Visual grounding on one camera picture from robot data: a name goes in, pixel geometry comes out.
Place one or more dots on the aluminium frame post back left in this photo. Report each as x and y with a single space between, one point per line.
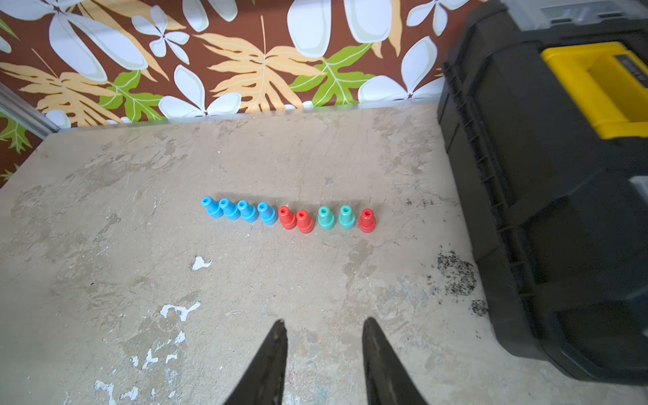
26 115

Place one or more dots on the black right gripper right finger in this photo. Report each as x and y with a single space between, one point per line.
387 381

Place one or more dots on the green stamp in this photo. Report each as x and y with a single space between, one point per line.
326 218
347 217

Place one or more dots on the red stamp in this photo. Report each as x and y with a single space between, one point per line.
287 218
305 223
367 221

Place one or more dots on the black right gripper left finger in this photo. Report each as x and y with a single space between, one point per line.
264 380

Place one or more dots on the black toolbox yellow latch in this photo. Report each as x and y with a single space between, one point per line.
544 117

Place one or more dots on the blue stamp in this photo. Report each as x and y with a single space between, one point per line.
229 208
248 212
267 213
212 207

